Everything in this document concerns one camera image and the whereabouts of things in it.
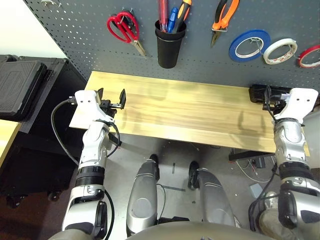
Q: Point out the black plastic cup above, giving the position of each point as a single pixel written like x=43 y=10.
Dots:
x=170 y=52

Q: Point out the flat black plastic box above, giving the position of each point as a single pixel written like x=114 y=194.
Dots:
x=257 y=93

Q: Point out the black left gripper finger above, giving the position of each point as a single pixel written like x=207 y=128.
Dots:
x=100 y=94
x=122 y=98

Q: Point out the orange black needle-nose pliers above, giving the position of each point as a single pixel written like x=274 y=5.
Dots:
x=220 y=23

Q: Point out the black ribbed tool case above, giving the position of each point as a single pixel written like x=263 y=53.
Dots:
x=20 y=87

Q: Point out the silver left robot leg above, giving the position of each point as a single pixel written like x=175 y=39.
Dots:
x=142 y=197

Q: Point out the red tape roll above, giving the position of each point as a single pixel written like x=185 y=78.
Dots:
x=303 y=63

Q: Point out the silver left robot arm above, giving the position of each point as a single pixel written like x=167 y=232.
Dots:
x=93 y=150

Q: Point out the blue tape roll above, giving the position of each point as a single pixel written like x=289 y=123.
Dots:
x=232 y=52

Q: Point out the small grey floor box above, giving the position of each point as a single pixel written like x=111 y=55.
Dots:
x=256 y=190

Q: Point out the dark grey pegboard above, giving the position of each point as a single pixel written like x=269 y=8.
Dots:
x=195 y=67

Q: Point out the silver robot leg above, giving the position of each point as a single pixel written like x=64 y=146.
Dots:
x=213 y=197
x=142 y=197

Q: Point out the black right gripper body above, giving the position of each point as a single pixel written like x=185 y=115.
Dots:
x=276 y=102

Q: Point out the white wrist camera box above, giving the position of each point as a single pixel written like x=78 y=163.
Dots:
x=300 y=102
x=88 y=105

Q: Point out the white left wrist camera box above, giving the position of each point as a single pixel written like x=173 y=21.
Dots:
x=88 y=105

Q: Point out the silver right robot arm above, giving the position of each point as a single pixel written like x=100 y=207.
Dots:
x=291 y=145

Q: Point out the silver right robot leg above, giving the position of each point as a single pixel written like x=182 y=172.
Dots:
x=213 y=197

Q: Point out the double metal peg hook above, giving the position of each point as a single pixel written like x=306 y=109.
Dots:
x=51 y=3

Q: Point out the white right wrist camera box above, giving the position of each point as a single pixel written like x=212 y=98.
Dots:
x=300 y=102

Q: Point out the white tape roll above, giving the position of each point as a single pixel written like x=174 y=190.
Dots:
x=267 y=57

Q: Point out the person leg with shoe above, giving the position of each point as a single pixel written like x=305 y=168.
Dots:
x=272 y=220

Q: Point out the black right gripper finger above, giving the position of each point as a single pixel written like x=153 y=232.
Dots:
x=268 y=92

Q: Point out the black power adapter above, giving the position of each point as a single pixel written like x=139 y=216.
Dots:
x=260 y=163

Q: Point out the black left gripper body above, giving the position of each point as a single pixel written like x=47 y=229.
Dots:
x=108 y=106

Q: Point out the grey robot torso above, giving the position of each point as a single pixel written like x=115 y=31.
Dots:
x=162 y=232

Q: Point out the black table frame bar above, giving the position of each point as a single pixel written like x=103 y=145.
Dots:
x=115 y=140
x=250 y=155

